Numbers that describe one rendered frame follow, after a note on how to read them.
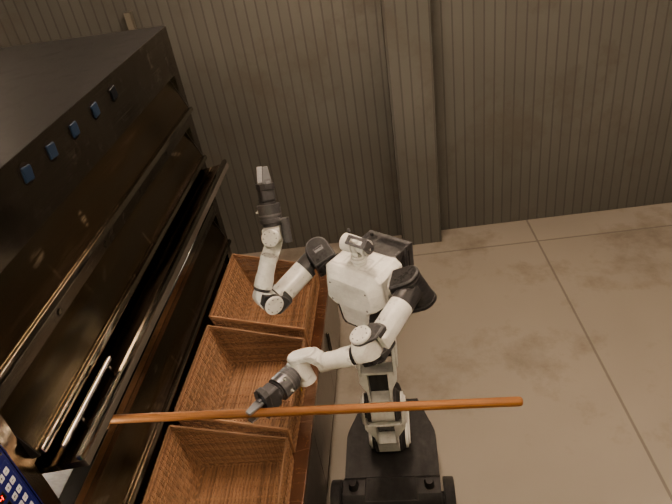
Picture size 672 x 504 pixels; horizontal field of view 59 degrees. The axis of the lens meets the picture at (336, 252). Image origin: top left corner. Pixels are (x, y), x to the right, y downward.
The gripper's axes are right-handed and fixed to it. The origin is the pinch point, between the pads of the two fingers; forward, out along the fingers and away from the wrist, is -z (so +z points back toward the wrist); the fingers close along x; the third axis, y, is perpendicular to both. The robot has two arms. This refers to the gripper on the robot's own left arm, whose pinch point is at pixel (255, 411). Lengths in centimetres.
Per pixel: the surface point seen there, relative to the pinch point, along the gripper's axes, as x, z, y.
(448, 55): -22, 283, 89
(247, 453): 54, 9, 30
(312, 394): 61, 52, 32
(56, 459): -21, -52, 20
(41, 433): -28, -52, 23
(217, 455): 54, 1, 40
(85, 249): -54, -9, 53
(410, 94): -4, 252, 101
